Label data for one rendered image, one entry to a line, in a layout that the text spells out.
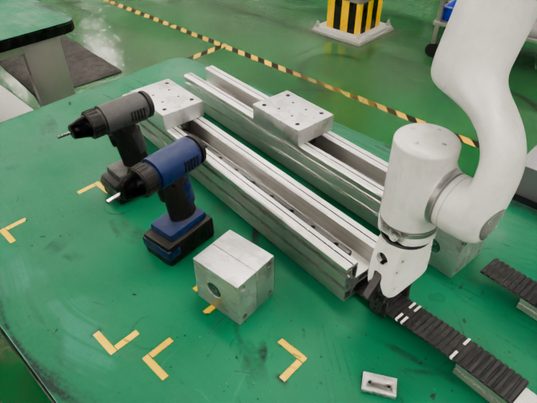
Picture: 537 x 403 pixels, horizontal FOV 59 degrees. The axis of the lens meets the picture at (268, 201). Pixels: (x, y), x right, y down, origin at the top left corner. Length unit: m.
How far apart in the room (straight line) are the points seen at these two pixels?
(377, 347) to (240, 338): 0.22
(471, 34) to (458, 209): 0.20
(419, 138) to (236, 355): 0.43
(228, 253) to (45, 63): 1.66
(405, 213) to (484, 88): 0.18
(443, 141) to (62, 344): 0.65
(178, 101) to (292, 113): 0.28
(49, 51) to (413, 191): 1.90
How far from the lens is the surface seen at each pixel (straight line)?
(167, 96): 1.21
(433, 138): 0.63
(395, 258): 0.71
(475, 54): 0.60
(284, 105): 1.14
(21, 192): 1.21
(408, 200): 0.64
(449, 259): 0.92
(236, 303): 0.78
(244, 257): 0.79
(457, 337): 0.82
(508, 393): 0.79
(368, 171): 1.05
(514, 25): 0.61
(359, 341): 0.81
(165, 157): 0.81
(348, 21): 4.08
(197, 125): 1.17
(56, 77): 2.35
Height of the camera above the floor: 1.45
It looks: 40 degrees down
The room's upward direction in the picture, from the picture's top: straight up
